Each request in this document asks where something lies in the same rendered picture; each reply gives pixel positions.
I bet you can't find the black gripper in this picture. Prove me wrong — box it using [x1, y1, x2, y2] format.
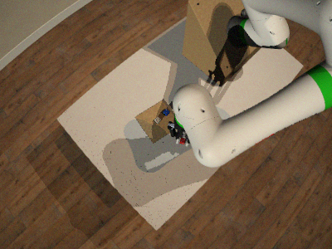
[168, 121, 190, 146]

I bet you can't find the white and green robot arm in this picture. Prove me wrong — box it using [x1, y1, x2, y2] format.
[173, 0, 332, 168]

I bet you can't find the brown textured mat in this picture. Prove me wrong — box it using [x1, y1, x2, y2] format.
[135, 101, 174, 143]

